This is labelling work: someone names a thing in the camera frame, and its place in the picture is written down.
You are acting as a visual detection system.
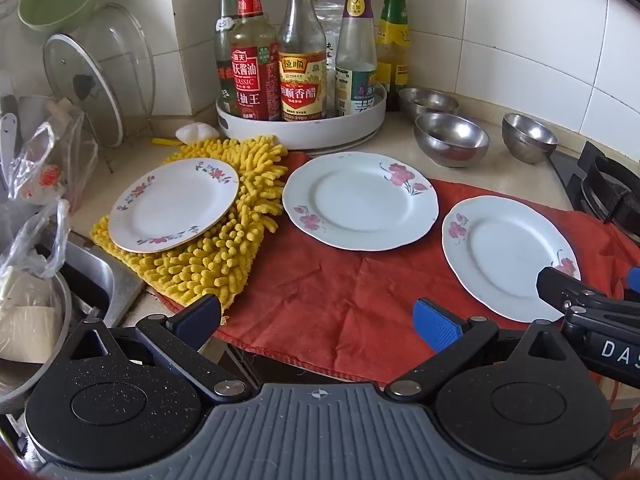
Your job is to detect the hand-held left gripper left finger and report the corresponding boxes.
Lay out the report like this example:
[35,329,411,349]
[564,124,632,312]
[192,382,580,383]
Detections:
[70,294,255,404]

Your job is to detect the clear plastic bag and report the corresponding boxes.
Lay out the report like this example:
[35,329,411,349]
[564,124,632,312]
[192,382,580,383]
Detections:
[0,197,71,281]

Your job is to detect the large glass pot lid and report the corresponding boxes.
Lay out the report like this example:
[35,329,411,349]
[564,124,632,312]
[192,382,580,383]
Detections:
[70,2,156,146]

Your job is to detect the black glass gas stove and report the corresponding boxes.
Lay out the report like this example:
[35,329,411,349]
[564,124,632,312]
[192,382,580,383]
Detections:
[550,140,640,247]

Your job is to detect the white garlic bulb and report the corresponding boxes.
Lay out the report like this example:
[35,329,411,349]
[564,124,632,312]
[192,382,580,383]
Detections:
[175,122,221,144]

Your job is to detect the stainless steel bowl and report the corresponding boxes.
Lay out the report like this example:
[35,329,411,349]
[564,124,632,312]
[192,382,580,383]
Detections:
[413,112,491,168]
[398,87,460,122]
[502,112,559,165]

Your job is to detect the yellow bottle green label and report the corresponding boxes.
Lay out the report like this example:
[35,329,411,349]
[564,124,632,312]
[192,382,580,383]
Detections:
[375,0,412,112]

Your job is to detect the stainless steel sink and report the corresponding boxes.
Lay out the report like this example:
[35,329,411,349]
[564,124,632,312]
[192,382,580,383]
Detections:
[0,230,146,331]

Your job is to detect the stainless steel pot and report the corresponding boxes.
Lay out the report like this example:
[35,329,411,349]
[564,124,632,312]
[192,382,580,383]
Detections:
[0,265,75,411]

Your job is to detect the plastic bag red print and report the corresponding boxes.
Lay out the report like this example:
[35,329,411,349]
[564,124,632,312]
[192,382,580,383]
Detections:
[0,107,86,211]

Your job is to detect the white plate pink flowers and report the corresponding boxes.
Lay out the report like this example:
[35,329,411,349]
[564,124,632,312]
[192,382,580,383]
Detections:
[442,196,582,323]
[282,151,439,252]

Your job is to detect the soy sauce bottle red label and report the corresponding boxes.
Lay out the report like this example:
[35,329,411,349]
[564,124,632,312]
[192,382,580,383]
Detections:
[229,0,281,122]

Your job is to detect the yellow chenille cloth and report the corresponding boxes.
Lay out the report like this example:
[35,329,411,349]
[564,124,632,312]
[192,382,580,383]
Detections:
[90,135,289,311]

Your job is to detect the white plate floral rim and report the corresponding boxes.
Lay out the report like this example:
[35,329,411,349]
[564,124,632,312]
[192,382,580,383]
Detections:
[108,158,240,254]

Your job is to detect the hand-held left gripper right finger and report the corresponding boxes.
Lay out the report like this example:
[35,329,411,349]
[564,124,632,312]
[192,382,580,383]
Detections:
[385,297,568,402]

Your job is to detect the vinegar bottle yellow cap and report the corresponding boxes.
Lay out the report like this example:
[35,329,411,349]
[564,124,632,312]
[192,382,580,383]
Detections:
[277,0,328,122]

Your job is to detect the clear bottle purple neck label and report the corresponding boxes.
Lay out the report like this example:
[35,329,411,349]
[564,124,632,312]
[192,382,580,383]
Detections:
[334,0,378,116]

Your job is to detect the red cloth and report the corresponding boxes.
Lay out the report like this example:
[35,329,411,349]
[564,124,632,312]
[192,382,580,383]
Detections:
[155,150,640,386]

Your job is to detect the clear plastic packet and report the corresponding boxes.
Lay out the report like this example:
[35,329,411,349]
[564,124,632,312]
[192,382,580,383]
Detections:
[314,2,347,83]

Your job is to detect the white rotating condiment rack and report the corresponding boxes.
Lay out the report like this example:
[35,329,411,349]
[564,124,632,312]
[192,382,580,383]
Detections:
[212,0,388,157]

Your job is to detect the glass pot lid white rim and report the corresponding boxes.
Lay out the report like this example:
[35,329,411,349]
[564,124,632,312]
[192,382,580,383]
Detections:
[42,34,124,148]

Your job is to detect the clear bottle red cap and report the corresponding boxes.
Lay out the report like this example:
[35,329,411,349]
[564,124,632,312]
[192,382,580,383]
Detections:
[214,0,242,116]

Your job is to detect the white tofu block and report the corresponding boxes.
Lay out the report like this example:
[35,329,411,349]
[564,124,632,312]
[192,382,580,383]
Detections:
[0,270,62,363]

